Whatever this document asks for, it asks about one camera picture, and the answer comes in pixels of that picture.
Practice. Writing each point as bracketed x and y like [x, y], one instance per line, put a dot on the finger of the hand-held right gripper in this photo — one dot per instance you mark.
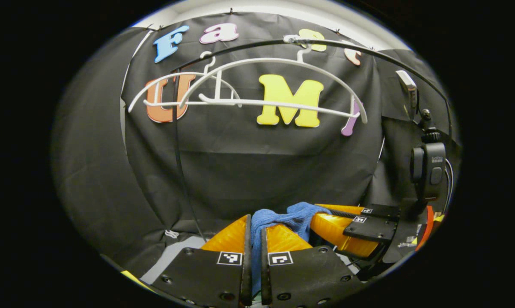
[370, 229]
[383, 211]

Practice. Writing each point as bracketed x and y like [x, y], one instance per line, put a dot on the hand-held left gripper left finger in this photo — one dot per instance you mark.
[248, 273]

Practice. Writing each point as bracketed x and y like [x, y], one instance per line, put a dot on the black clothes rail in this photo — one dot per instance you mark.
[347, 45]

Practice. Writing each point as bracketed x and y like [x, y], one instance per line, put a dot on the black backdrop cloth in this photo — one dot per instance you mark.
[240, 171]

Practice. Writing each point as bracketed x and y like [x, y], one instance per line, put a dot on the white plastic hanger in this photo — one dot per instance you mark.
[163, 102]

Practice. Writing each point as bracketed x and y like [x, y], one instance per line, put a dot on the white hanger with taped hook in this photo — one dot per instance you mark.
[261, 60]

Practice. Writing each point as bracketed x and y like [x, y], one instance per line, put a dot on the blue ribbed garment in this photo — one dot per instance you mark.
[300, 216]

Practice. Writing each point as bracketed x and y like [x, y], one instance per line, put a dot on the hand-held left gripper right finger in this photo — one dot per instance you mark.
[264, 273]

